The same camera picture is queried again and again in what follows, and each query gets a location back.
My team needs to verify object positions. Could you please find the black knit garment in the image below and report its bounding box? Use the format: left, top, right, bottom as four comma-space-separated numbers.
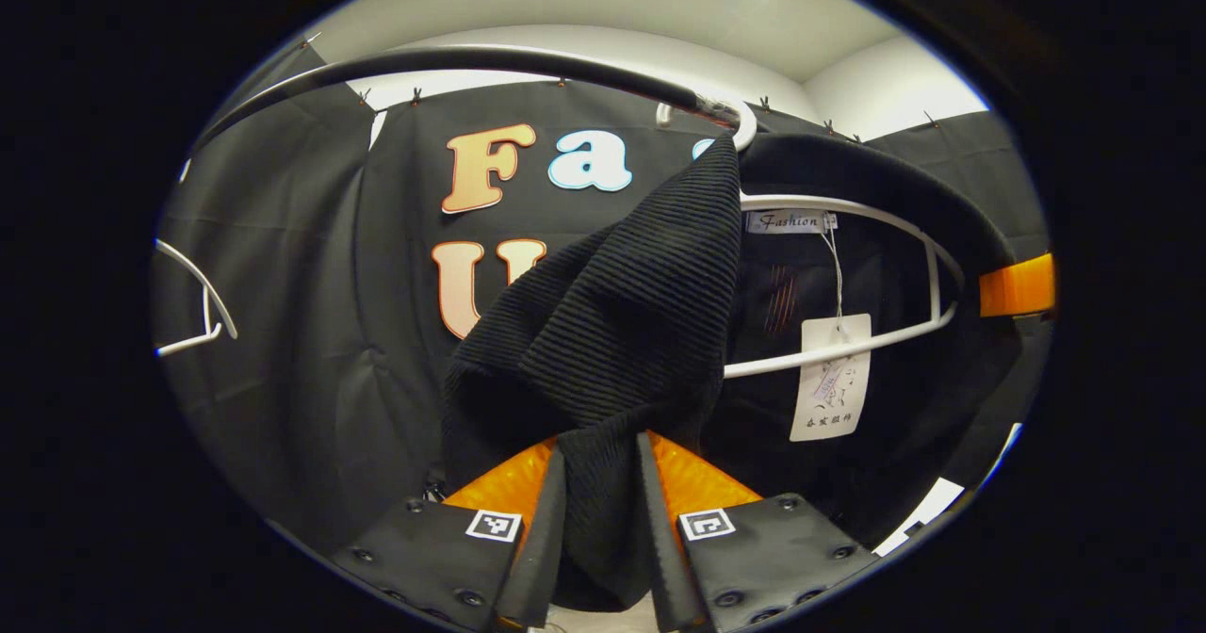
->
441, 132, 1054, 615

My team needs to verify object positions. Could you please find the white plastic hanger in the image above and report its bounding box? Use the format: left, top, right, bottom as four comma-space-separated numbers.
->
655, 96, 967, 380
154, 237, 239, 359

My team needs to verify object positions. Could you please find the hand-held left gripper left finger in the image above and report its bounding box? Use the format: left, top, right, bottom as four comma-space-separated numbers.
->
330, 435, 569, 632

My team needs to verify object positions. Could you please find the white paper hang tag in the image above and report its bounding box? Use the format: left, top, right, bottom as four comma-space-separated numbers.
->
790, 313, 872, 443

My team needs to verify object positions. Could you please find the black backdrop cloth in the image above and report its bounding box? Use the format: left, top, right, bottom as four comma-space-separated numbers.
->
151, 35, 1051, 559

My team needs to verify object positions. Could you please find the black metal clothes rack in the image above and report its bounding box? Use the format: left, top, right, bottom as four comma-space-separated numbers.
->
188, 44, 745, 158

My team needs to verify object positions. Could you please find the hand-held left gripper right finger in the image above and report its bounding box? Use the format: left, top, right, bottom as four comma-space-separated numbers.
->
633, 429, 882, 632

